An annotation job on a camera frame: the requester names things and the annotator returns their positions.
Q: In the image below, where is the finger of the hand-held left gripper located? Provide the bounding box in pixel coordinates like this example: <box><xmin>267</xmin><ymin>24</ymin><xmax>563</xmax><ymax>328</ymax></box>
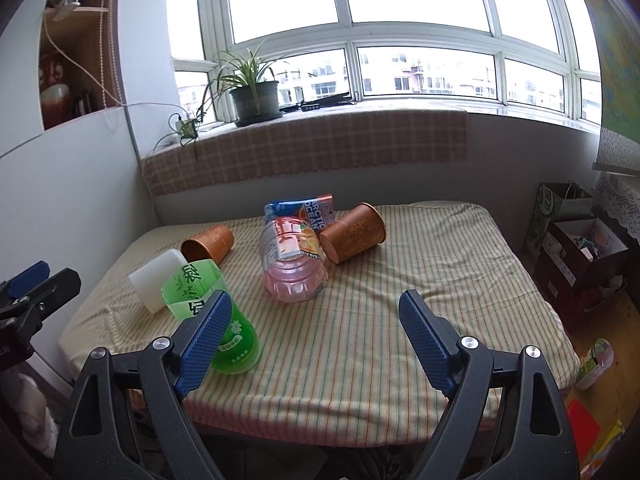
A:
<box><xmin>0</xmin><ymin>261</ymin><xmax>51</xmax><ymax>306</ymax></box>
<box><xmin>0</xmin><ymin>268</ymin><xmax>82</xmax><ymax>343</ymax></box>

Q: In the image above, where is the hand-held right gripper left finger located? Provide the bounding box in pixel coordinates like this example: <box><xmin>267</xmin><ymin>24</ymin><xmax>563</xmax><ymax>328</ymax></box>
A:
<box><xmin>52</xmin><ymin>289</ymin><xmax>233</xmax><ymax>480</ymax></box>

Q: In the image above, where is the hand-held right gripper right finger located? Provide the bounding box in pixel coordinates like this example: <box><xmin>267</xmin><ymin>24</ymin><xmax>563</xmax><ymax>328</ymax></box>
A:
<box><xmin>398</xmin><ymin>289</ymin><xmax>583</xmax><ymax>480</ymax></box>

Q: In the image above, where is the large orange patterned cup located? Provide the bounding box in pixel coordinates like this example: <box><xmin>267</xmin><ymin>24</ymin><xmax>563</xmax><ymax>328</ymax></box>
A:
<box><xmin>320</xmin><ymin>202</ymin><xmax>388</xmax><ymax>265</ymax></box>

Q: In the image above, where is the white plastic cup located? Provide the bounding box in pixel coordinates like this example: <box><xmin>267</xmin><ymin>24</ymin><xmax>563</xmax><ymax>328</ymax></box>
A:
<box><xmin>128</xmin><ymin>248</ymin><xmax>187</xmax><ymax>314</ymax></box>

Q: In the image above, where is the small orange cup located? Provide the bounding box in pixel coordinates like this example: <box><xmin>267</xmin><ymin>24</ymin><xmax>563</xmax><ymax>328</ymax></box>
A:
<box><xmin>181</xmin><ymin>225</ymin><xmax>236</xmax><ymax>265</ymax></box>

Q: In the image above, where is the green plastic bottle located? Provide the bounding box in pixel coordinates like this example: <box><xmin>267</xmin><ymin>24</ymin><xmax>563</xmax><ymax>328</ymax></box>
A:
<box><xmin>161</xmin><ymin>259</ymin><xmax>261</xmax><ymax>373</ymax></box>

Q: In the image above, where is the white cloth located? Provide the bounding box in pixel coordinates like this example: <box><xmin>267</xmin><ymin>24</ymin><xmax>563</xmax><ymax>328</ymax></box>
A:
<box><xmin>0</xmin><ymin>374</ymin><xmax>62</xmax><ymax>461</ymax></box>

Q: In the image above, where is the striped tablecloth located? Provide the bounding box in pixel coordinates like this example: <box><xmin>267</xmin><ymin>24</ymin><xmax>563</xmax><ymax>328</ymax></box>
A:
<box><xmin>57</xmin><ymin>200</ymin><xmax>581</xmax><ymax>446</ymax></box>

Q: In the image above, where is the pink plastic bottle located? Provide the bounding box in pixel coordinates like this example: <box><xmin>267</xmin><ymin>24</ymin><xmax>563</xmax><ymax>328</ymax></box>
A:
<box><xmin>260</xmin><ymin>216</ymin><xmax>330</xmax><ymax>304</ymax></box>

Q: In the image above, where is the brown cardboard box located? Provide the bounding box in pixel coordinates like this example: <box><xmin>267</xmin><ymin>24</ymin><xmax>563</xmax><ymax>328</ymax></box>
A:
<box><xmin>532</xmin><ymin>216</ymin><xmax>631</xmax><ymax>313</ymax></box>

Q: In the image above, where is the blue and orange drink pouch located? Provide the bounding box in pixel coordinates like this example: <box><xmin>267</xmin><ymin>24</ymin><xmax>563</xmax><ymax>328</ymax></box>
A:
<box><xmin>264</xmin><ymin>192</ymin><xmax>336</xmax><ymax>233</ymax></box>

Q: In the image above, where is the green paper bag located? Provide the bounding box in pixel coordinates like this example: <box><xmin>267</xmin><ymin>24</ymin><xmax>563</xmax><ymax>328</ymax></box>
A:
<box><xmin>525</xmin><ymin>183</ymin><xmax>567</xmax><ymax>261</ymax></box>

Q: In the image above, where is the red paper sheet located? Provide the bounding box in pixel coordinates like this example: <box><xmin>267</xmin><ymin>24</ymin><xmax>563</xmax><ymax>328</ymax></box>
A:
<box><xmin>566</xmin><ymin>396</ymin><xmax>602</xmax><ymax>457</ymax></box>

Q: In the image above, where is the red and white vase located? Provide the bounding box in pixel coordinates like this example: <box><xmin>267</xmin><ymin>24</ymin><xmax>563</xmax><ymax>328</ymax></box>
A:
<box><xmin>40</xmin><ymin>52</ymin><xmax>72</xmax><ymax>127</ymax></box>

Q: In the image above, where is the white paper bag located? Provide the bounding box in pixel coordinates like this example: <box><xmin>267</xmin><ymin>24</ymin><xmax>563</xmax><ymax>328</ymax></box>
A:
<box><xmin>550</xmin><ymin>182</ymin><xmax>596</xmax><ymax>222</ymax></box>

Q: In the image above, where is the white power strip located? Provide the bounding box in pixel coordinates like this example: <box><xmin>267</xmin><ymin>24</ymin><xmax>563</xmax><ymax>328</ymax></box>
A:
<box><xmin>170</xmin><ymin>113</ymin><xmax>202</xmax><ymax>139</ymax></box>

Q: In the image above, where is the yellow packet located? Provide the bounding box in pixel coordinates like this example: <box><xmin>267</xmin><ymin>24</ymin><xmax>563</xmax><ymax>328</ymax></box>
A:
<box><xmin>582</xmin><ymin>419</ymin><xmax>627</xmax><ymax>480</ymax></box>

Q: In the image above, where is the plaid window seat cover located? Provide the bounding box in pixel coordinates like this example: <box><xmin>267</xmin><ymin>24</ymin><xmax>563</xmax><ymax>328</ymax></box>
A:
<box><xmin>141</xmin><ymin>108</ymin><xmax>469</xmax><ymax>196</ymax></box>

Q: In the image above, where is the lace patterned cloth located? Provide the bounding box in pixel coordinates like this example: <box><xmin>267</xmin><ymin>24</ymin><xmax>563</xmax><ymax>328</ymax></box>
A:
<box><xmin>592</xmin><ymin>127</ymin><xmax>640</xmax><ymax>257</ymax></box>

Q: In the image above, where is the potted spider plant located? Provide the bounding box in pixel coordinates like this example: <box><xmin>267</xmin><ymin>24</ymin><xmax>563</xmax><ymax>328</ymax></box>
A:
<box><xmin>152</xmin><ymin>40</ymin><xmax>296</xmax><ymax>161</ymax></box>

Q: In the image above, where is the white clip lamp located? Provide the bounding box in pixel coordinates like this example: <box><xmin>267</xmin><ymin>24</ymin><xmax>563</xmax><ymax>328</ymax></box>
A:
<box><xmin>50</xmin><ymin>0</ymin><xmax>86</xmax><ymax>22</ymax></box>

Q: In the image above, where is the white cable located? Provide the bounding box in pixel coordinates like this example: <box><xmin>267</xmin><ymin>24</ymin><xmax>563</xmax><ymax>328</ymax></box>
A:
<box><xmin>42</xmin><ymin>0</ymin><xmax>186</xmax><ymax>126</ymax></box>

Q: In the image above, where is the wooden wall shelf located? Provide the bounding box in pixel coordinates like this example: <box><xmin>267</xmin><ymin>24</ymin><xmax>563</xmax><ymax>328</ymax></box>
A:
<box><xmin>39</xmin><ymin>0</ymin><xmax>119</xmax><ymax>132</ymax></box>

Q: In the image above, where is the white bead cord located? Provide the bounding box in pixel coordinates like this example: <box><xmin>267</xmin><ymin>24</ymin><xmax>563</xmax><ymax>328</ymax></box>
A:
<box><xmin>97</xmin><ymin>0</ymin><xmax>124</xmax><ymax>109</ymax></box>

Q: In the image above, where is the black gadget with cable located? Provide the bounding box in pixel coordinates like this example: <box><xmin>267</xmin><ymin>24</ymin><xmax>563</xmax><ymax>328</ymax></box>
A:
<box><xmin>279</xmin><ymin>91</ymin><xmax>359</xmax><ymax>114</ymax></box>

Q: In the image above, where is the white window frame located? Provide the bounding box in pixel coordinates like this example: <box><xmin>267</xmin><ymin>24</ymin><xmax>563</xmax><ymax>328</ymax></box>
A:
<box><xmin>172</xmin><ymin>0</ymin><xmax>603</xmax><ymax>127</ymax></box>

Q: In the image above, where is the wall map poster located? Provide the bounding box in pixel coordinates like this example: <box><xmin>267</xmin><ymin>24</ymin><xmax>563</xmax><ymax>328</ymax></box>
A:
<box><xmin>570</xmin><ymin>0</ymin><xmax>640</xmax><ymax>137</ymax></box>

